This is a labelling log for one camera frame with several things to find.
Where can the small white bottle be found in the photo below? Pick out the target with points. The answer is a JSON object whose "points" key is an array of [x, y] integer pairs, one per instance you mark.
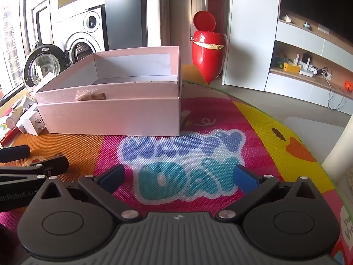
{"points": [[13, 120]]}

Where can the red trash bin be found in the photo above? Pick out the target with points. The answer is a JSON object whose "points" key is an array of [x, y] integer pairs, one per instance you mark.
{"points": [[208, 52]]}

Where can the orange pumpkin toy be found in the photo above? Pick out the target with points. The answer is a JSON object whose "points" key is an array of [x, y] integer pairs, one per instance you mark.
{"points": [[348, 86]]}

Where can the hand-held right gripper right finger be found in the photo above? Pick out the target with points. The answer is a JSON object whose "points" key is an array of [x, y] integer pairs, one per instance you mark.
{"points": [[245, 179]]}

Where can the white round post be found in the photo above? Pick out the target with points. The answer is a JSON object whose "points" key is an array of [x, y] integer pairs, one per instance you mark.
{"points": [[339, 157]]}

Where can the green toy truck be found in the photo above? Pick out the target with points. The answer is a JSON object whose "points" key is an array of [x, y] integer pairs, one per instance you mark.
{"points": [[279, 62]]}

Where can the yellow tissue box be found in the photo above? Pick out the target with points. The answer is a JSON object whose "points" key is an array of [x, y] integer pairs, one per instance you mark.
{"points": [[291, 68]]}

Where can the colourful cartoon play mat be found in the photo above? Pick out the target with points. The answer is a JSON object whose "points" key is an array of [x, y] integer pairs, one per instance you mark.
{"points": [[193, 149]]}

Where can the window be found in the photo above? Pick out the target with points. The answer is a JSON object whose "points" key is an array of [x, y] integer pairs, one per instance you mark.
{"points": [[9, 47]]}

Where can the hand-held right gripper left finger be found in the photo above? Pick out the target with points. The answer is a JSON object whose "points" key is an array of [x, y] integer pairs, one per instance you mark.
{"points": [[112, 179]]}

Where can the silver washing machine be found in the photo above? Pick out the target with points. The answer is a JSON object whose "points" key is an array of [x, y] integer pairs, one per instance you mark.
{"points": [[82, 44]]}

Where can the white wooden shelf unit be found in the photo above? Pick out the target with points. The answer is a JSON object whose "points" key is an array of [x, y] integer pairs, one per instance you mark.
{"points": [[300, 41]]}

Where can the white charger plug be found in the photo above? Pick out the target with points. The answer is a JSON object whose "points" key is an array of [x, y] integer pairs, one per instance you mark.
{"points": [[30, 122]]}

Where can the pink cardboard box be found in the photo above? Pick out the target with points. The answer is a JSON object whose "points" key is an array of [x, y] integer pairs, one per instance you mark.
{"points": [[110, 116]]}

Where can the white tall cabinet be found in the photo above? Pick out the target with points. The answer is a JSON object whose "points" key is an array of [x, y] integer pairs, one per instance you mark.
{"points": [[248, 33]]}

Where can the white router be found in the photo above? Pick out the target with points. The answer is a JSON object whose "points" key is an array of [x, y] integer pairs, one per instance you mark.
{"points": [[307, 66]]}

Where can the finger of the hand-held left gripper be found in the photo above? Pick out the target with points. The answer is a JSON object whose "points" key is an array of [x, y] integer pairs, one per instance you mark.
{"points": [[15, 153], [55, 165]]}

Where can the small toy car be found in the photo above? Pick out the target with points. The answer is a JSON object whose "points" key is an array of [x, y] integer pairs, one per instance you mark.
{"points": [[307, 25]]}

